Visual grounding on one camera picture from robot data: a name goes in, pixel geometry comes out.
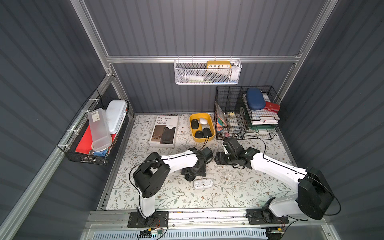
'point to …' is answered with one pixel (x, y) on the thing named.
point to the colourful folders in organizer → (221, 120)
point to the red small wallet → (272, 106)
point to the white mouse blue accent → (202, 121)
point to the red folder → (85, 145)
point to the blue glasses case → (255, 99)
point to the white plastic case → (115, 113)
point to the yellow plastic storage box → (209, 125)
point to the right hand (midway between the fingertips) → (221, 157)
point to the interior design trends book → (164, 132)
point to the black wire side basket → (69, 144)
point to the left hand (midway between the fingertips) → (196, 174)
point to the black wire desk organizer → (247, 112)
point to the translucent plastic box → (100, 133)
